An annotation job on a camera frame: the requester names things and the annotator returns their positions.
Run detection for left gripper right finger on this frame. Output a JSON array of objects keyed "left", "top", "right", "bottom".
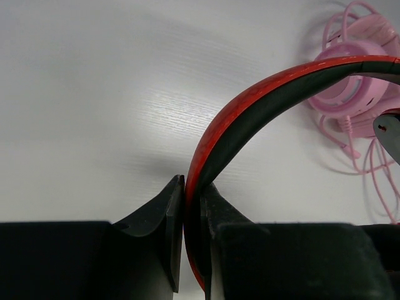
[{"left": 200, "top": 185, "right": 399, "bottom": 299}]

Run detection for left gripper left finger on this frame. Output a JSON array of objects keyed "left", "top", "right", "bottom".
[{"left": 1, "top": 175, "right": 184, "bottom": 299}]

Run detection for red black headphones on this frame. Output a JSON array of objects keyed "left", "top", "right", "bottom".
[{"left": 184, "top": 55, "right": 399, "bottom": 289}]

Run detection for pink headphones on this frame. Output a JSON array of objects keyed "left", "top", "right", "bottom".
[{"left": 309, "top": 13, "right": 399, "bottom": 138}]

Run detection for pink headphone cable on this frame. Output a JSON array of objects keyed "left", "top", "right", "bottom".
[{"left": 318, "top": 0, "right": 400, "bottom": 226}]

